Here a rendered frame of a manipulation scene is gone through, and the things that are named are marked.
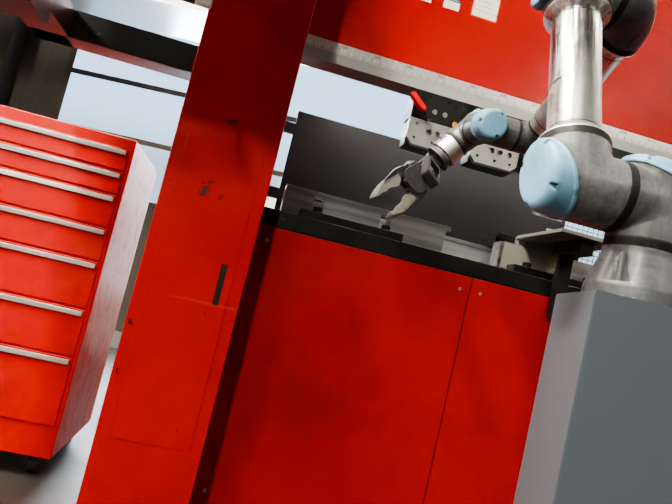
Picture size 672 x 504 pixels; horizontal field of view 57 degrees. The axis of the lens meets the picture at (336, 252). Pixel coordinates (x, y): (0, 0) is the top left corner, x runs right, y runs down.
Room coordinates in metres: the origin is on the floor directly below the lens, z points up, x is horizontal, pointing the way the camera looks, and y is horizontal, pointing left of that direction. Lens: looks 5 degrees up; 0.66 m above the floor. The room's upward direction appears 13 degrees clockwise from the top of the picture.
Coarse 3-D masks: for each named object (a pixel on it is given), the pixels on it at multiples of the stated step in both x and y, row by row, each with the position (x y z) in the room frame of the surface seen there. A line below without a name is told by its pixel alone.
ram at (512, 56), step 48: (336, 0) 1.72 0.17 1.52; (384, 0) 1.74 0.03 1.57; (432, 0) 1.76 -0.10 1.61; (528, 0) 1.80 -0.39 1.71; (384, 48) 1.75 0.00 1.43; (432, 48) 1.77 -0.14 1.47; (480, 48) 1.79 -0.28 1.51; (528, 48) 1.81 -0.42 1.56; (528, 96) 1.81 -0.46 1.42; (624, 96) 1.86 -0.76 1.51; (624, 144) 1.86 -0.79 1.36
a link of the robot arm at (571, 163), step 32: (544, 0) 1.06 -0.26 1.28; (576, 0) 1.02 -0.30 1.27; (608, 0) 1.02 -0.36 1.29; (576, 32) 1.01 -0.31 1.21; (576, 64) 0.98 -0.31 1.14; (576, 96) 0.96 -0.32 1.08; (576, 128) 0.93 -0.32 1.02; (544, 160) 0.92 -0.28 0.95; (576, 160) 0.90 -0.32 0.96; (608, 160) 0.92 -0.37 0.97; (544, 192) 0.92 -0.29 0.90; (576, 192) 0.90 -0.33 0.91; (608, 192) 0.91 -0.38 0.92; (608, 224) 0.94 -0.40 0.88
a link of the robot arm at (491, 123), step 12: (492, 108) 1.38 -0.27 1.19; (468, 120) 1.45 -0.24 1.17; (480, 120) 1.38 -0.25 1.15; (492, 120) 1.38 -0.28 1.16; (504, 120) 1.38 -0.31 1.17; (516, 120) 1.42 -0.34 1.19; (468, 132) 1.44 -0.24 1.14; (480, 132) 1.39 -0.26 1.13; (492, 132) 1.38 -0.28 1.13; (504, 132) 1.39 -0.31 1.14; (516, 132) 1.41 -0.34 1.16; (480, 144) 1.47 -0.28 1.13; (492, 144) 1.43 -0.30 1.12; (504, 144) 1.42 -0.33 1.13
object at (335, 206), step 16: (288, 192) 1.73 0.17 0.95; (304, 192) 1.74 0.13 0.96; (320, 192) 1.74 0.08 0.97; (288, 208) 1.73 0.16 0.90; (304, 208) 1.74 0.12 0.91; (336, 208) 1.75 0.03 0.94; (352, 208) 1.76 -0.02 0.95; (368, 208) 1.76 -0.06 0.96; (368, 224) 1.77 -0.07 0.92; (400, 224) 1.78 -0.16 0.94; (416, 224) 1.79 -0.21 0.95; (432, 224) 1.79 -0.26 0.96; (416, 240) 1.79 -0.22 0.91; (432, 240) 1.80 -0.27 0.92
